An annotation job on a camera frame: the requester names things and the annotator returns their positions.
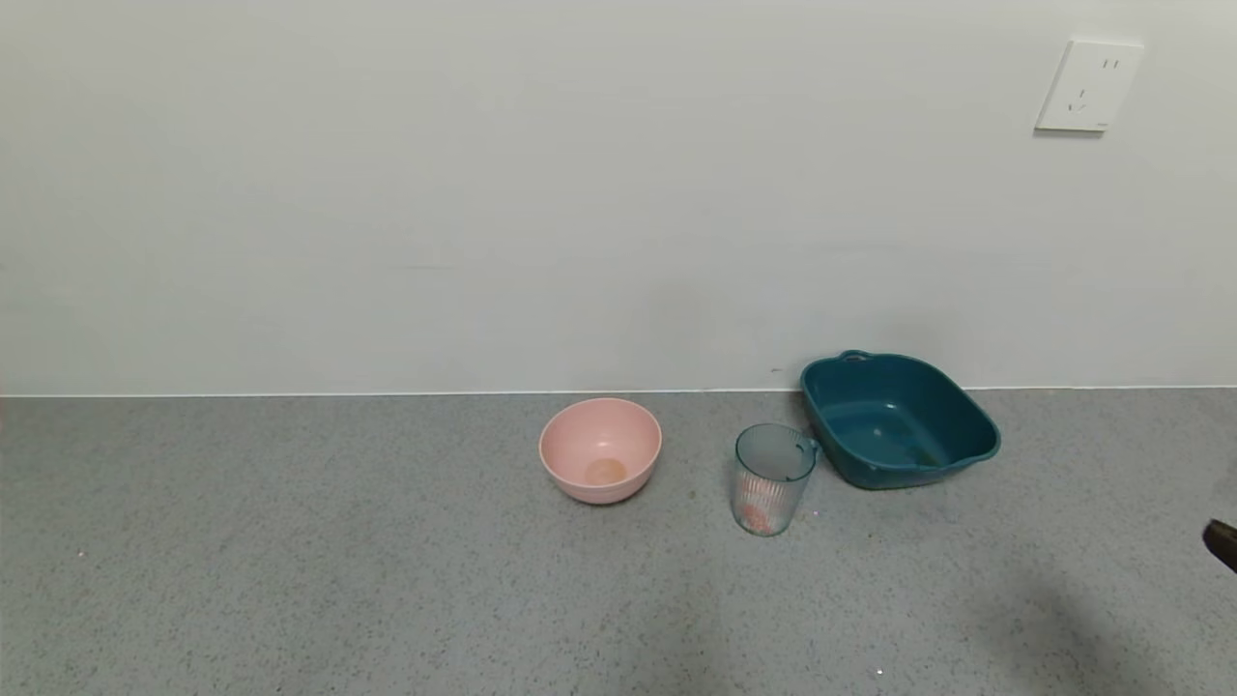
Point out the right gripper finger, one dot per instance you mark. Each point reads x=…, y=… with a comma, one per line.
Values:
x=1225, y=544

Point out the clear blue ribbed cup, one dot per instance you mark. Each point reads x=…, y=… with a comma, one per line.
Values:
x=770, y=450

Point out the red and white small solids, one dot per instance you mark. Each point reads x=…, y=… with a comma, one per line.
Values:
x=759, y=517

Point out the pink plastic bowl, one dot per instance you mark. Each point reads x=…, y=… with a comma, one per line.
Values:
x=599, y=435

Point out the teal plastic basin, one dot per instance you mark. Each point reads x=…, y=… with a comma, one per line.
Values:
x=899, y=425

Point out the white wall socket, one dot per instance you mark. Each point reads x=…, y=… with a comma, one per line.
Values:
x=1087, y=87

